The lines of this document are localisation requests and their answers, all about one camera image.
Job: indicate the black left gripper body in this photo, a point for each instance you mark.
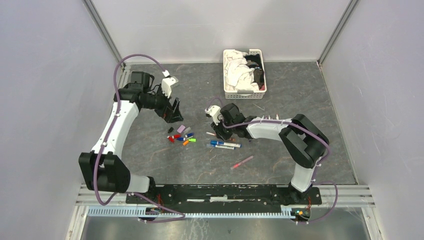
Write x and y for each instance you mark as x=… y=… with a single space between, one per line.
x=161 y=106

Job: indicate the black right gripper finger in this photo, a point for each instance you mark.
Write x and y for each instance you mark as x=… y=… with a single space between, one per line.
x=227 y=133
x=218 y=131

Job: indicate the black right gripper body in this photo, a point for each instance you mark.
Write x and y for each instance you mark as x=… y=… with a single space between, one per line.
x=222 y=126

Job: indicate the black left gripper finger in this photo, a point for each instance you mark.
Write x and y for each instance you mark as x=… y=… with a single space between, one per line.
x=176 y=108
x=169 y=119

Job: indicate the blue capped thick marker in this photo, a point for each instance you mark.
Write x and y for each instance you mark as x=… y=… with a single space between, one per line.
x=222 y=143

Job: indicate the clear blue ballpoint pen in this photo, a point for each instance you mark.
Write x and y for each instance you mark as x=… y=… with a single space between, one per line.
x=220 y=146

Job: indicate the clear purple pen cap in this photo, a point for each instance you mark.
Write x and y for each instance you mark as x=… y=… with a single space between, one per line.
x=187 y=130

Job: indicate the pink gel pen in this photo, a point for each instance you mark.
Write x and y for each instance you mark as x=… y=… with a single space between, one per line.
x=241 y=162

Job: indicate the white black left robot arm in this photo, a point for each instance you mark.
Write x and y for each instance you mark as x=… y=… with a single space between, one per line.
x=103 y=168

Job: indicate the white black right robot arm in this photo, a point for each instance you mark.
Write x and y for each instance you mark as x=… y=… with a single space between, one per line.
x=306 y=144

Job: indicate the white plastic basket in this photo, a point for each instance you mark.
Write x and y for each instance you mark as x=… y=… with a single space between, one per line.
x=248 y=95

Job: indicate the white cloth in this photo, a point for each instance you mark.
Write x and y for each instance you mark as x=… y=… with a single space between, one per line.
x=237 y=75

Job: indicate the black cloth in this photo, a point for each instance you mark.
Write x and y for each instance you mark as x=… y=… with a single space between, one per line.
x=255 y=62

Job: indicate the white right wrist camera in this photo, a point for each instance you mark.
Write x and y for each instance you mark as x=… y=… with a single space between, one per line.
x=214 y=112

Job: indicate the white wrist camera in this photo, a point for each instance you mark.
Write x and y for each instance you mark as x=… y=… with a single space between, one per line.
x=167 y=85
x=214 y=112

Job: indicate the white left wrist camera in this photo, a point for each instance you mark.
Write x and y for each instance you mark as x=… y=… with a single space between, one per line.
x=167 y=85

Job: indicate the white slotted cable duct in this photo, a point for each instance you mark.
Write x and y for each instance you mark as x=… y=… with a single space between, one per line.
x=141 y=212

